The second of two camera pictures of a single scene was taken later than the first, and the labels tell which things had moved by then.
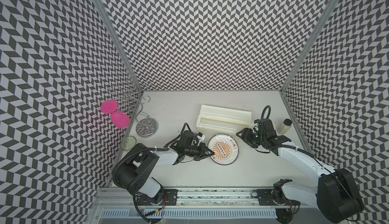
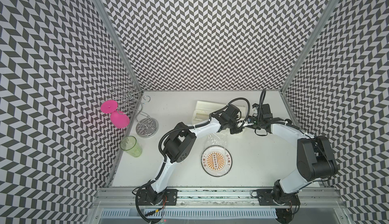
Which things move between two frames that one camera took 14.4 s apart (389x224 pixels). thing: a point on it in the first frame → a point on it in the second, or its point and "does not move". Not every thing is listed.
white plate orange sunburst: x=225 y=148 → x=216 y=160
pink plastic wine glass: x=119 y=117 does not move
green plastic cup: x=128 y=143 does not move
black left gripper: x=203 y=149 → x=236 y=129
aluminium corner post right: x=314 y=37 does not move
